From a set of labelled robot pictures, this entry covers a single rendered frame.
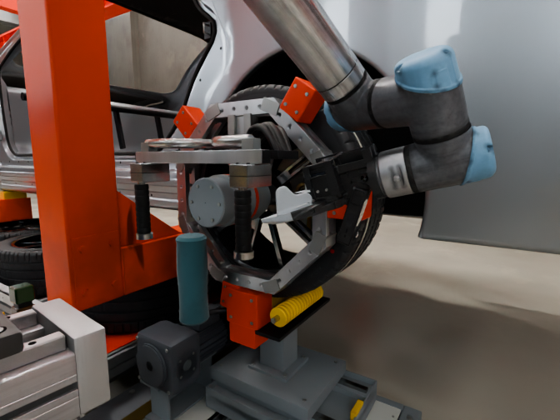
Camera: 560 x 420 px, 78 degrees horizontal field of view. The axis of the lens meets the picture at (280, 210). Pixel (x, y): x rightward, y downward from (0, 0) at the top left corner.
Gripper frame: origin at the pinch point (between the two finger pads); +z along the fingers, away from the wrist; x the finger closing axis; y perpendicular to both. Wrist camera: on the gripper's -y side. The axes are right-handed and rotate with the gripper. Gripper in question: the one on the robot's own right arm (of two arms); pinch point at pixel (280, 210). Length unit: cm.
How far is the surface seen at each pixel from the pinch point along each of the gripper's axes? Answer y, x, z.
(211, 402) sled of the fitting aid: -66, -13, 60
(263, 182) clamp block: 4.5, -8.1, 6.4
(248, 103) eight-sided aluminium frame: 23.2, -30.3, 16.3
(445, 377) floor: -112, -79, -6
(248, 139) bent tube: 14.2, -7.9, 6.2
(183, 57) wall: 261, -727, 554
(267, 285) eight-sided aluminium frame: -25.7, -18.1, 22.7
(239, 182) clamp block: 6.6, -2.9, 8.7
